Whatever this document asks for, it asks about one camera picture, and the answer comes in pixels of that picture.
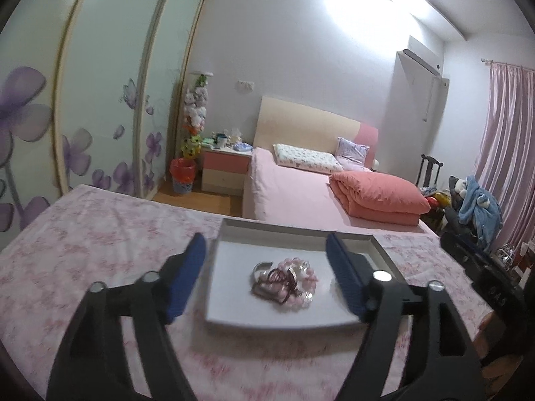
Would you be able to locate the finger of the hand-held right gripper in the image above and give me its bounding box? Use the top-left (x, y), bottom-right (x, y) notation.
top-left (441, 232), bottom-right (488, 270)

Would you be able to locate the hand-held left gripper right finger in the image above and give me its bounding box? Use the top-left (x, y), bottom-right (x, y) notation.
top-left (325, 232), bottom-right (483, 401)

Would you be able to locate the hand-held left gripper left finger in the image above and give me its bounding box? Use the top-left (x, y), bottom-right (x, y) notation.
top-left (46, 232), bottom-right (207, 401)

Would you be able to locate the pink bead bracelet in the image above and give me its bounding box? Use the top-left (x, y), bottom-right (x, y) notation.
top-left (267, 258), bottom-right (319, 310)

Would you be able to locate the white rectangular tray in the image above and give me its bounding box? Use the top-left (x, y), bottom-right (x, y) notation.
top-left (204, 217), bottom-right (408, 335)

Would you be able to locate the dark red cord bracelet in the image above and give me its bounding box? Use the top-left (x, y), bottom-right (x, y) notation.
top-left (267, 268), bottom-right (298, 301)

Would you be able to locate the silver bangle with ball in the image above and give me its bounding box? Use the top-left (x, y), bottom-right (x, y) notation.
top-left (252, 261), bottom-right (279, 299)

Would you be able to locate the chair with blue clothes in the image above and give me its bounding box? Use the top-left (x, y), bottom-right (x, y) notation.
top-left (443, 175), bottom-right (502, 255)

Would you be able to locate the dark wooden chair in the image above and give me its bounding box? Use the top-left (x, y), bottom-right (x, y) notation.
top-left (415, 154), bottom-right (443, 188)

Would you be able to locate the folded salmon quilt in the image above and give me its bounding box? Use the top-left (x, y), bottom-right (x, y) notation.
top-left (329, 170), bottom-right (431, 228)

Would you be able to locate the pink bed with headboard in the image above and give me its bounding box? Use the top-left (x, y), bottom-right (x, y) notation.
top-left (242, 96), bottom-right (435, 235)

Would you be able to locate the red-lined waste bin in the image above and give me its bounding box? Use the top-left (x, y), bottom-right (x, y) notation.
top-left (169, 158), bottom-right (197, 195)

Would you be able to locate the pink curtain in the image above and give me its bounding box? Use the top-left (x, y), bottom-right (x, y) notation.
top-left (474, 62), bottom-right (535, 260)

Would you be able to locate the pink and cream nightstand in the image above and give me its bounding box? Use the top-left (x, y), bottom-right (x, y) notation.
top-left (201, 144), bottom-right (253, 196)

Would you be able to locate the lilac pillow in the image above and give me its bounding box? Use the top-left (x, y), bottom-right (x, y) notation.
top-left (335, 136), bottom-right (370, 172)

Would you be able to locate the white patterned pillow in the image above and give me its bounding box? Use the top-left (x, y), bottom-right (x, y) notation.
top-left (273, 144), bottom-right (344, 174)

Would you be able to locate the white standing air conditioner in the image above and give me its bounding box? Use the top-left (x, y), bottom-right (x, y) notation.
top-left (393, 35), bottom-right (451, 184)

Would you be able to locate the hanging plush toy column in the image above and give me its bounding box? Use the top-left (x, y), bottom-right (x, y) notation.
top-left (181, 73), bottom-right (210, 160)

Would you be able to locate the curtain rod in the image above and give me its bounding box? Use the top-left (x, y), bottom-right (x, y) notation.
top-left (480, 57), bottom-right (535, 71)

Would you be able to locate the floral sliding-door wardrobe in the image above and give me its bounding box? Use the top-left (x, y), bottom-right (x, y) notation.
top-left (0, 0), bottom-right (210, 235)

